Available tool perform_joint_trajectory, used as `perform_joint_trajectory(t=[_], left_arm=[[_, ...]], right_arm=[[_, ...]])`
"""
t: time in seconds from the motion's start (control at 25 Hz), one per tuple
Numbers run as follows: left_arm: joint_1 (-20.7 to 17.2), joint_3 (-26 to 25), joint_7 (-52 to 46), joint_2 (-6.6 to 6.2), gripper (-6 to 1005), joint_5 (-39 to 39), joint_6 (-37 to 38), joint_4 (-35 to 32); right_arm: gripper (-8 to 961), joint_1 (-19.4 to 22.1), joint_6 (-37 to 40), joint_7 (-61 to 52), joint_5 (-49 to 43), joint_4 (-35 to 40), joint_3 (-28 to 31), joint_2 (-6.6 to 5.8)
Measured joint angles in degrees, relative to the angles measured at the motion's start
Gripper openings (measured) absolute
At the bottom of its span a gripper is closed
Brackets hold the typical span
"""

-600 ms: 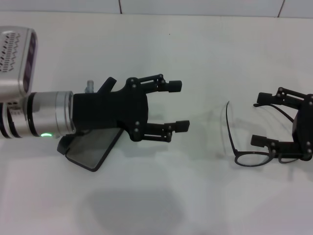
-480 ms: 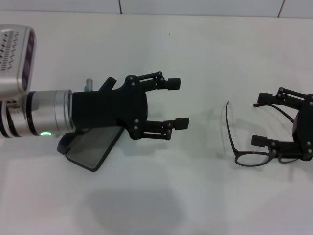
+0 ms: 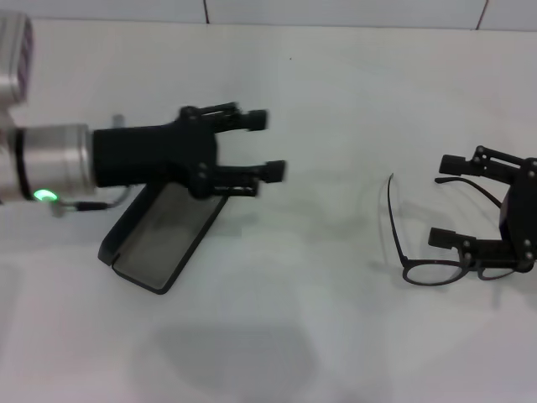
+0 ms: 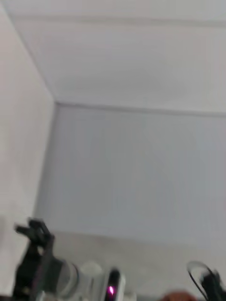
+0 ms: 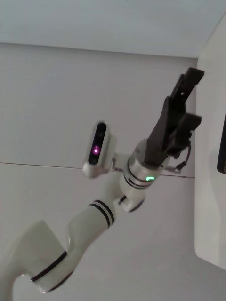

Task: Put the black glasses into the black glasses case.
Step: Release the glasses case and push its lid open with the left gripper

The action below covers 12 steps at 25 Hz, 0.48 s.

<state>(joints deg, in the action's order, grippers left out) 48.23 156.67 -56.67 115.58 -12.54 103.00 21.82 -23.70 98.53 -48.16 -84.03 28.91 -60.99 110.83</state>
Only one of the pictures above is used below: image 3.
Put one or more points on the black glasses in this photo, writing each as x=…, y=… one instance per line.
x=405, y=263

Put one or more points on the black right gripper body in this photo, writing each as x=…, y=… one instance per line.
x=522, y=214

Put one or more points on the black glasses case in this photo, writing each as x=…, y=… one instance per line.
x=163, y=247

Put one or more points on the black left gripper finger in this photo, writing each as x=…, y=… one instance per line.
x=256, y=119
x=272, y=171

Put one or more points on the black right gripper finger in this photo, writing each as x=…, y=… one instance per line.
x=444, y=238
x=453, y=164

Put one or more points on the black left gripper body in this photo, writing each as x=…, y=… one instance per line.
x=147, y=153

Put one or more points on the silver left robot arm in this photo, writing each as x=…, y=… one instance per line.
x=54, y=159

